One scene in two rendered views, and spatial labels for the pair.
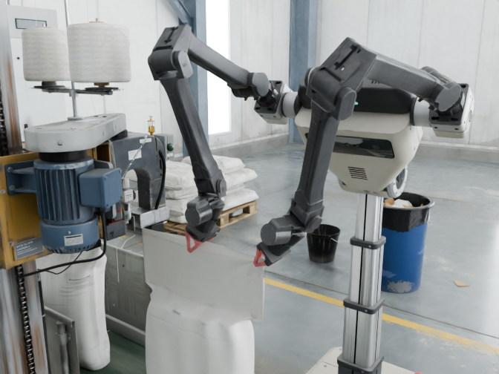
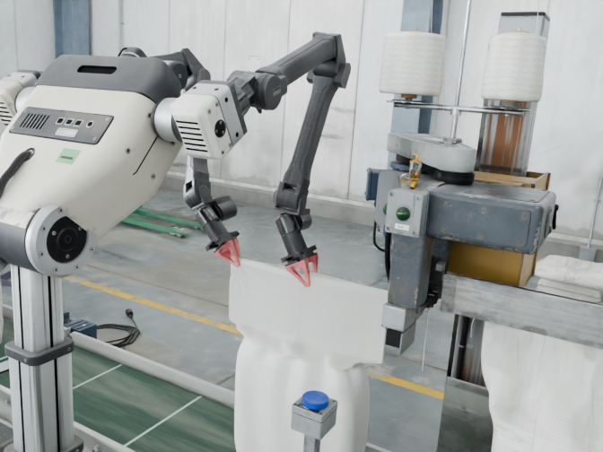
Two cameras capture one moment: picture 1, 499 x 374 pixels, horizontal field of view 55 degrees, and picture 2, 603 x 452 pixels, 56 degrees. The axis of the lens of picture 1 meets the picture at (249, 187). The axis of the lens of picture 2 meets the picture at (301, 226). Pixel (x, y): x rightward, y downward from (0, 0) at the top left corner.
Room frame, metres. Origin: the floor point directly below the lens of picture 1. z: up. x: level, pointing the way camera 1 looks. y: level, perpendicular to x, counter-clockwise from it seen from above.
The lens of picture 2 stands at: (2.90, -0.03, 1.51)
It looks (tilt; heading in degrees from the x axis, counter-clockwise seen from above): 13 degrees down; 173
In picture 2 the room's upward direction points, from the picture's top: 4 degrees clockwise
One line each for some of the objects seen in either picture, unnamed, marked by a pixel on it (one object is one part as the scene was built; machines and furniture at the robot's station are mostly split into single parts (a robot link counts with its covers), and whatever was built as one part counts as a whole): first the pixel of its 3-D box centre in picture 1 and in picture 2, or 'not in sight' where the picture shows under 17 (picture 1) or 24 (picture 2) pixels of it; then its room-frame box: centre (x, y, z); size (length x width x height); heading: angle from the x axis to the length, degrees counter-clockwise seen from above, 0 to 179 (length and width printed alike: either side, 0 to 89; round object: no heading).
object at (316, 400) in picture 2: not in sight; (315, 401); (1.78, 0.16, 0.84); 0.06 x 0.06 x 0.02
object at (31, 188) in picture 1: (36, 178); not in sight; (1.28, 0.59, 1.27); 0.12 x 0.09 x 0.09; 144
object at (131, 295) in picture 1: (108, 281); not in sight; (2.21, 0.71, 0.53); 1.05 x 0.02 x 0.41; 54
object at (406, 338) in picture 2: (157, 227); (397, 335); (1.73, 0.35, 0.98); 0.09 x 0.05 x 0.05; 144
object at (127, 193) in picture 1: (125, 200); not in sight; (1.53, 0.41, 1.14); 0.05 x 0.04 x 0.16; 144
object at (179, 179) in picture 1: (189, 176); not in sight; (4.52, 0.58, 0.56); 0.66 x 0.42 x 0.15; 144
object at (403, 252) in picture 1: (395, 241); not in sight; (3.35, -1.08, 0.32); 0.51 x 0.48 x 0.65; 144
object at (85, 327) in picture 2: not in sight; (64, 329); (0.31, -0.83, 0.35); 0.30 x 0.15 x 0.15; 54
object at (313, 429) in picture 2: not in sight; (314, 414); (1.78, 0.16, 0.81); 0.08 x 0.08 x 0.06; 54
